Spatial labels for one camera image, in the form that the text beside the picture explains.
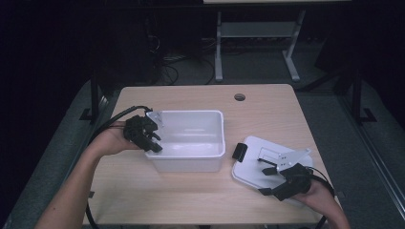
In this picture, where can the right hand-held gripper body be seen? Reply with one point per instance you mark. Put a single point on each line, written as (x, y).
(296, 181)

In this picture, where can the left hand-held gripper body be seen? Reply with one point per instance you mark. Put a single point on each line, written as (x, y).
(137, 130)

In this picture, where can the white box lid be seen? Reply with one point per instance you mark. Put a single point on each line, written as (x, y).
(251, 171)

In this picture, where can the white plastic storage box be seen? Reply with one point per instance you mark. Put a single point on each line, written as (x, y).
(187, 159)

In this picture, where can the person's right hand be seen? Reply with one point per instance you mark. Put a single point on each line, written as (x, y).
(318, 197)

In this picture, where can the person's left hand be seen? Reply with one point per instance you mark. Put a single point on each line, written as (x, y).
(110, 141)

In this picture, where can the grey metal stand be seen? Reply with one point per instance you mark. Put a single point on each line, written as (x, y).
(254, 30)

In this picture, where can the black frame post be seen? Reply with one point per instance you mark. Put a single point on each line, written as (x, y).
(94, 95)
(357, 95)

